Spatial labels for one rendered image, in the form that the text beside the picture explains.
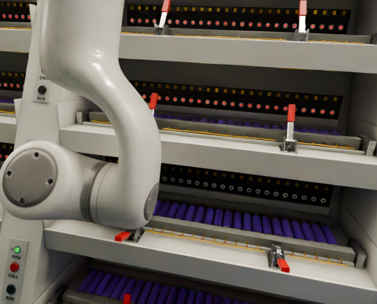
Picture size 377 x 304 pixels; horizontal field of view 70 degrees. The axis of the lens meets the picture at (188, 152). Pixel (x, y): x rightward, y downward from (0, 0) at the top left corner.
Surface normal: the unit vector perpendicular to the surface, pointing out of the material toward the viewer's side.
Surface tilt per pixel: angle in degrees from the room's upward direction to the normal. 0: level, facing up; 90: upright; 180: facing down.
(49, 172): 79
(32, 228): 90
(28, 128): 90
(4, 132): 110
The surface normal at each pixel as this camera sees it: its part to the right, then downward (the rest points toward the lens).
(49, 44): -0.41, 0.10
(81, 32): 0.34, 0.16
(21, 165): -0.15, -0.26
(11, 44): -0.20, 0.28
